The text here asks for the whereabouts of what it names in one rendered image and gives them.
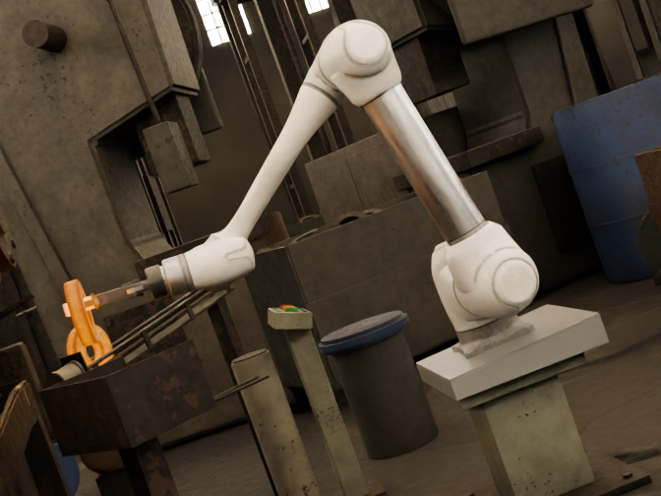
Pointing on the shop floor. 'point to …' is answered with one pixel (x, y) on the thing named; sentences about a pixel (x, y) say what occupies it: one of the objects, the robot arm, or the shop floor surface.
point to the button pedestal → (323, 402)
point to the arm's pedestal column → (544, 448)
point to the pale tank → (300, 79)
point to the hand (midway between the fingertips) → (79, 305)
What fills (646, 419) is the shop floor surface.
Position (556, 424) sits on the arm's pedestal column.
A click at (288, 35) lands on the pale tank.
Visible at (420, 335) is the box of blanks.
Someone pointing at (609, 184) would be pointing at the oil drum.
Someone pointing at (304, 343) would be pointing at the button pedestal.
